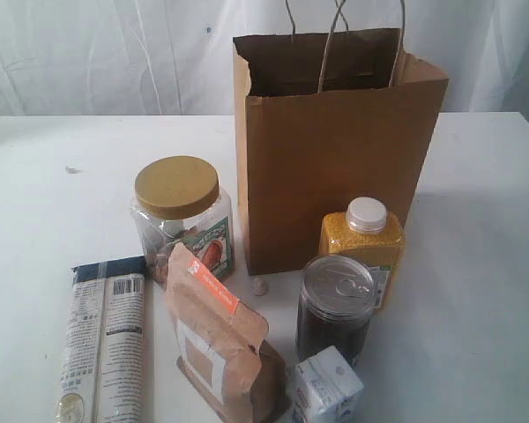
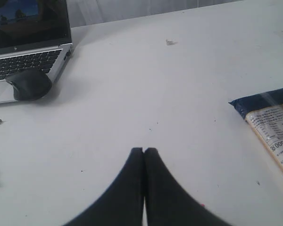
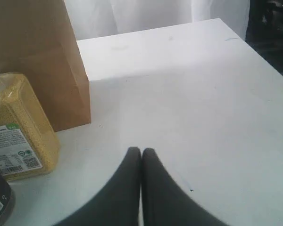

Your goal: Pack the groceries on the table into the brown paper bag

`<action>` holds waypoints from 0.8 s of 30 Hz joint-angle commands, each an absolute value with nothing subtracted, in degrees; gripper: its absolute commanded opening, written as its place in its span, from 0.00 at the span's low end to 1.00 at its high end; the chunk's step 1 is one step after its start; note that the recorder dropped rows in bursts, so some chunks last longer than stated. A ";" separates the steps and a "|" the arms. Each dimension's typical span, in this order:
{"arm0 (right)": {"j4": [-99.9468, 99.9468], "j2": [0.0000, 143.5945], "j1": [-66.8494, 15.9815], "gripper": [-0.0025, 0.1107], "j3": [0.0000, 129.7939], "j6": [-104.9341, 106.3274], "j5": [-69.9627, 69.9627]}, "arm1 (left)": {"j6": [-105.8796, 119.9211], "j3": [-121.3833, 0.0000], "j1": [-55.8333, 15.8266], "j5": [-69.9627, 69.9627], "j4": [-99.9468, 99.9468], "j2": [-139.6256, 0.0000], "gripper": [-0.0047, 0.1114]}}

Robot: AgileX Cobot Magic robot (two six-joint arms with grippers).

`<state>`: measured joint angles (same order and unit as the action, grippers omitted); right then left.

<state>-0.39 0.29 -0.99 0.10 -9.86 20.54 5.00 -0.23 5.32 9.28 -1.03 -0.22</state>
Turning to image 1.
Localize long noodle packet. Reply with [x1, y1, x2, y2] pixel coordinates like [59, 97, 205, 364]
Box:
[56, 256, 147, 422]

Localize clear can dark contents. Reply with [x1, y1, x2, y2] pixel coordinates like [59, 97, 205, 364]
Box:
[295, 254, 377, 366]

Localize small white milk carton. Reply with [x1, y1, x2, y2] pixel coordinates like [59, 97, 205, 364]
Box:
[292, 345, 364, 423]

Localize clear jar gold lid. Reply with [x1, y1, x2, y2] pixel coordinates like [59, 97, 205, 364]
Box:
[130, 156, 235, 287]

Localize brown paper shopping bag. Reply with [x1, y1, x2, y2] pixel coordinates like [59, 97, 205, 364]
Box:
[233, 24, 448, 275]

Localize brown kraft pouch orange label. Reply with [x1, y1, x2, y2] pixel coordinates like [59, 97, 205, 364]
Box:
[165, 243, 290, 422]

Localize small white crumpled scrap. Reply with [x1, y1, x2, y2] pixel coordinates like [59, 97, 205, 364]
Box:
[252, 277, 269, 296]

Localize yellow millet bottle white cap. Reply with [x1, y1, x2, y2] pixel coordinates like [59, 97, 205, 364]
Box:
[318, 197, 406, 312]

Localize white backdrop sheet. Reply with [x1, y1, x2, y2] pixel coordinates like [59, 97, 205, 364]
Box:
[0, 1, 529, 120]

